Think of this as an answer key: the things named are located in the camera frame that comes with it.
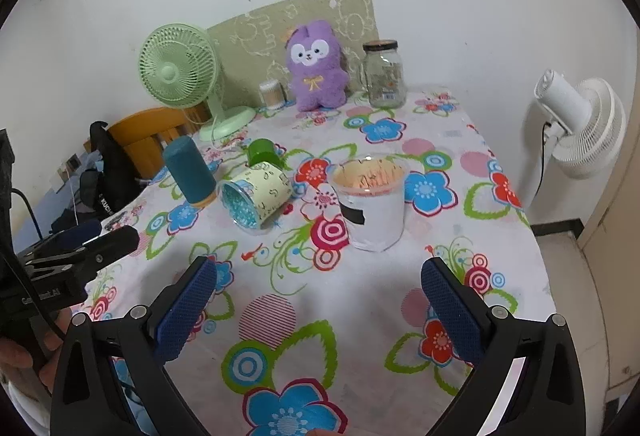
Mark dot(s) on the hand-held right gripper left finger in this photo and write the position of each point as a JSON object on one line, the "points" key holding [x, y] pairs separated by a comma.
{"points": [[184, 313]]}

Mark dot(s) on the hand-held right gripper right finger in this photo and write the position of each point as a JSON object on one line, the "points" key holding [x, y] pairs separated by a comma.
{"points": [[452, 311]]}

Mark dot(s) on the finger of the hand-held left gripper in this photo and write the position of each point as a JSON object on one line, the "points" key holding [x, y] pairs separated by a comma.
{"points": [[80, 231], [112, 246]]}

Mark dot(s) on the white paper-wrapped plastic cup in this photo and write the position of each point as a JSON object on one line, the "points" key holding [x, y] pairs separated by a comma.
{"points": [[375, 211]]}

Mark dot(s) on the yellow music-note cup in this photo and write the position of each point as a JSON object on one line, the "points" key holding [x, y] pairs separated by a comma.
{"points": [[260, 196]]}

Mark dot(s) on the green plastic cup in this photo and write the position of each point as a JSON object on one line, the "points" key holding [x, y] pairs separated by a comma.
{"points": [[262, 153]]}

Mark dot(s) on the person's left hand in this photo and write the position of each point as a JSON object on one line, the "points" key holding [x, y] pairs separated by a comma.
{"points": [[12, 357]]}

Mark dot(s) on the black bag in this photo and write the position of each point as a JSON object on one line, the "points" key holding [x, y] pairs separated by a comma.
{"points": [[112, 165]]}

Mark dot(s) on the floral tablecloth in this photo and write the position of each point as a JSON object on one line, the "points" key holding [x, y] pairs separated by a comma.
{"points": [[380, 281]]}

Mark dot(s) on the teal cylinder with orange base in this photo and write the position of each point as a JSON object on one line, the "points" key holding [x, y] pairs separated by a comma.
{"points": [[187, 170]]}

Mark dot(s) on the orange wooden chair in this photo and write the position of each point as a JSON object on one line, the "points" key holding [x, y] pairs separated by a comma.
{"points": [[145, 130]]}

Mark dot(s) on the cream cabinet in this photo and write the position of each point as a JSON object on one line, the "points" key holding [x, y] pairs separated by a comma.
{"points": [[612, 276]]}

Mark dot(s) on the green desk fan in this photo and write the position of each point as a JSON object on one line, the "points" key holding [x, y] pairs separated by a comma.
{"points": [[175, 70]]}

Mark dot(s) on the cotton swab container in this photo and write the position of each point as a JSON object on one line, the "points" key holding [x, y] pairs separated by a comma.
{"points": [[272, 95]]}

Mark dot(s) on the white standing fan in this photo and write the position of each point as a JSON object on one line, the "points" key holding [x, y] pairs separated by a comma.
{"points": [[592, 130]]}

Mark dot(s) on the clear glass jar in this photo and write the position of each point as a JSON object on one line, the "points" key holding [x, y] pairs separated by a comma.
{"points": [[384, 78]]}

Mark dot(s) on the green printed board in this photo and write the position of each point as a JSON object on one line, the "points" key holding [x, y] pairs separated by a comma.
{"points": [[260, 35]]}

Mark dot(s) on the purple plush toy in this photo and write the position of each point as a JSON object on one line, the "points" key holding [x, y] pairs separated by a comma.
{"points": [[316, 80]]}

